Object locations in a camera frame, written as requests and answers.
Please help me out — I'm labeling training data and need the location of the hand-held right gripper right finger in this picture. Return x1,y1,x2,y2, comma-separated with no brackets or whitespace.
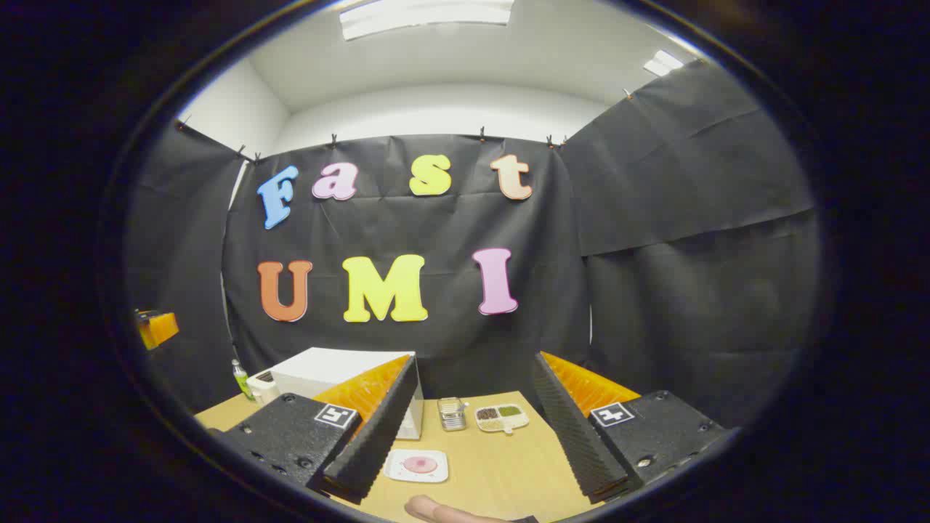
533,352,735,503

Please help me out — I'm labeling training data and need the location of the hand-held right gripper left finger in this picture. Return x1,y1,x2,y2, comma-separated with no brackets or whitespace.
211,354,420,504

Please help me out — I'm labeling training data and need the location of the white square plate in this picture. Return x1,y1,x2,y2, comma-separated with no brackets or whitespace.
384,448,449,484

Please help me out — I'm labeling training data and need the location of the white microwave oven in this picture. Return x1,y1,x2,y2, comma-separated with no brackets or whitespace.
270,347,424,440

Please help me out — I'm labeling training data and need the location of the white divided grain dish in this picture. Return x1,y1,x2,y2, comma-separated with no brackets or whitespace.
474,403,530,435

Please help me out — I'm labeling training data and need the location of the green drink bottle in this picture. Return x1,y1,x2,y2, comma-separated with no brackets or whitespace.
231,358,255,402

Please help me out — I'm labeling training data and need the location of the white toaster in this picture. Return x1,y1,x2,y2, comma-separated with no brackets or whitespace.
246,369,280,405

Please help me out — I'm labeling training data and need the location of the row of black cloth clips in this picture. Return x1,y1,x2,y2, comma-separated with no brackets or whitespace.
174,87,633,162

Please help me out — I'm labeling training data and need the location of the small ceiling light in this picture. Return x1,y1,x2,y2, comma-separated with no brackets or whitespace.
643,49,685,77

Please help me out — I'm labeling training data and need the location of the long ceiling light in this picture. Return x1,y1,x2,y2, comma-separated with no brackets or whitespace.
339,0,515,41

